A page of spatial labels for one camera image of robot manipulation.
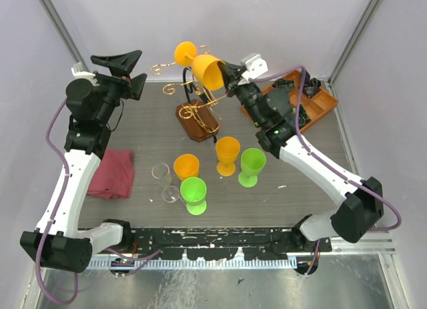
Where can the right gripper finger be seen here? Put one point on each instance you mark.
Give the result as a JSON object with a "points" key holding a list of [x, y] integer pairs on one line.
{"points": [[231, 72], [231, 83]]}

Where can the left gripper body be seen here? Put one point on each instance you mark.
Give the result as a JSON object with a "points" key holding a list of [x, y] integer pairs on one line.
{"points": [[113, 89]]}

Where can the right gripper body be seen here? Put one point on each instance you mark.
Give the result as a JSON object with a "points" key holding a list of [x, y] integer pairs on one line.
{"points": [[249, 95]]}

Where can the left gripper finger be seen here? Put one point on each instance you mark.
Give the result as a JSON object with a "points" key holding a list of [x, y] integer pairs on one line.
{"points": [[118, 65], [136, 85]]}

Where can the orange goblet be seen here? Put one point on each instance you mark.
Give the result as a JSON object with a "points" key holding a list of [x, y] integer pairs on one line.
{"points": [[205, 67], [186, 166], [227, 151]]}

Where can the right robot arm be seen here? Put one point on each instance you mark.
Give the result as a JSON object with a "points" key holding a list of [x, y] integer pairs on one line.
{"points": [[358, 201]]}

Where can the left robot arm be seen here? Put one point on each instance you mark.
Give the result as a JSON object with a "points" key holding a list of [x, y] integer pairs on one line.
{"points": [[56, 242]]}

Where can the gold wine glass rack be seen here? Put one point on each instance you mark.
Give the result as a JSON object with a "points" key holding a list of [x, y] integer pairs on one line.
{"points": [[196, 114]]}

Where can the clear wine glass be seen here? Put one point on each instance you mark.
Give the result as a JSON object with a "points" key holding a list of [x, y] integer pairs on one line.
{"points": [[162, 174]]}

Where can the dark green folded tie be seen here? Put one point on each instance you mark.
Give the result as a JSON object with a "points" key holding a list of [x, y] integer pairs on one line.
{"points": [[285, 84]]}

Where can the blue floral folded tie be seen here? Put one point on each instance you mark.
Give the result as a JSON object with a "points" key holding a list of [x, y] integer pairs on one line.
{"points": [[303, 117]]}

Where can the green goblet right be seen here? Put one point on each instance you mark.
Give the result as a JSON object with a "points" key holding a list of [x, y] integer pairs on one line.
{"points": [[252, 162]]}

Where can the green goblet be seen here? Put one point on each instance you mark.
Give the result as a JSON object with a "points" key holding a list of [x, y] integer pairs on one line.
{"points": [[193, 191], [252, 162]]}

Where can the wooden compartment tray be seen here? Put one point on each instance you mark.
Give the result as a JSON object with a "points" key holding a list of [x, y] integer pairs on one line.
{"points": [[317, 107]]}

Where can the red cloth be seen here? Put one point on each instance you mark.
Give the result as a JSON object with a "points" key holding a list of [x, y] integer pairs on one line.
{"points": [[114, 177]]}

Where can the green goblet front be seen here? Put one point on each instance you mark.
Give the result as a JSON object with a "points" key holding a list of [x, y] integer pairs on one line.
{"points": [[193, 191]]}

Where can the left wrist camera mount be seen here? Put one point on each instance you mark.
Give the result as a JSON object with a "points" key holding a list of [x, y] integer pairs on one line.
{"points": [[79, 72]]}

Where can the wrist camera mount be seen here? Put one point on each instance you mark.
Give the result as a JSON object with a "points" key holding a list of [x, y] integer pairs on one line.
{"points": [[254, 67], [79, 72]]}

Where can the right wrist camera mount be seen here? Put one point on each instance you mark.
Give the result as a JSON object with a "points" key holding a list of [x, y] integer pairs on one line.
{"points": [[254, 67]]}

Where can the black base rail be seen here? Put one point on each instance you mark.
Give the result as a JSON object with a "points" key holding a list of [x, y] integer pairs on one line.
{"points": [[216, 243]]}

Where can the grey cable duct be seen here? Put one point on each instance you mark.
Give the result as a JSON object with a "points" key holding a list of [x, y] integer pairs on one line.
{"points": [[111, 263]]}

